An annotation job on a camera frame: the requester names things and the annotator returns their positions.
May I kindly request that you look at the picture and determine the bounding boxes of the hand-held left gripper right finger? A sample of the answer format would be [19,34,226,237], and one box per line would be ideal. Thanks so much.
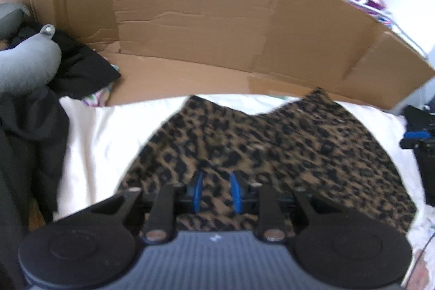
[229,171,340,241]

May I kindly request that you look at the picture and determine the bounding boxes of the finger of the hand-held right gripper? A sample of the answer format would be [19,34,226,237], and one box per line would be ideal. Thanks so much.
[399,130,431,150]

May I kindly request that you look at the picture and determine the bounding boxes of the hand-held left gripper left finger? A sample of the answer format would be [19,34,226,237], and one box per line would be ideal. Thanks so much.
[92,171,204,241]

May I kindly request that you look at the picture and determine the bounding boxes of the leopard print garment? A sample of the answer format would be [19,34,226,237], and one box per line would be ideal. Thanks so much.
[117,88,418,238]

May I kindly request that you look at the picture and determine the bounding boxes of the white printed blanket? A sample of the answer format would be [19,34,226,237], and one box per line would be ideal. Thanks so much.
[54,93,435,290]

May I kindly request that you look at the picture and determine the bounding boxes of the pastel patterned cloth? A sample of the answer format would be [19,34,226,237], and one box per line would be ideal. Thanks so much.
[82,88,111,107]

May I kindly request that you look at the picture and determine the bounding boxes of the pile of colourful cloths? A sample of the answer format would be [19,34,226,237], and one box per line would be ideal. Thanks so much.
[314,0,429,56]

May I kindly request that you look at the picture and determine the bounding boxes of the large flattened cardboard sheet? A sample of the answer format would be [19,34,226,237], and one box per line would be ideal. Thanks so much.
[10,0,435,110]

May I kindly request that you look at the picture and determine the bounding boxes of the black clothing pile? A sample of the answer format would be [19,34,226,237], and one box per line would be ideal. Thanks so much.
[0,21,121,290]

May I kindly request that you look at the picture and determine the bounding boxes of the grey neck pillow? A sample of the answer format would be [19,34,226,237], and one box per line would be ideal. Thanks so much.
[0,3,62,95]

